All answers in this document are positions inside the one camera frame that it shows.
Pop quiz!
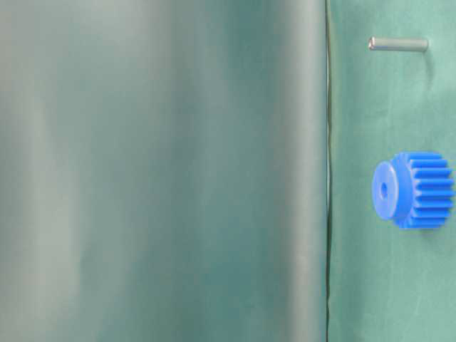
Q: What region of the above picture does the grey metal shaft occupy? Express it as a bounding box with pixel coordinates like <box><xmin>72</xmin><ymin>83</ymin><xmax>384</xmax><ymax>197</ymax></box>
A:
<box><xmin>368</xmin><ymin>36</ymin><xmax>429</xmax><ymax>53</ymax></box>

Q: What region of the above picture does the small blue plastic gear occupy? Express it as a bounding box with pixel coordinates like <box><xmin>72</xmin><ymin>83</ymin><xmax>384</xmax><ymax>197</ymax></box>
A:
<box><xmin>371</xmin><ymin>152</ymin><xmax>455</xmax><ymax>229</ymax></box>

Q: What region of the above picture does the green table mat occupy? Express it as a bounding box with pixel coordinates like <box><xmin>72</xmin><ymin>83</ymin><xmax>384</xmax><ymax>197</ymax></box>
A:
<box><xmin>327</xmin><ymin>1</ymin><xmax>455</xmax><ymax>341</ymax></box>

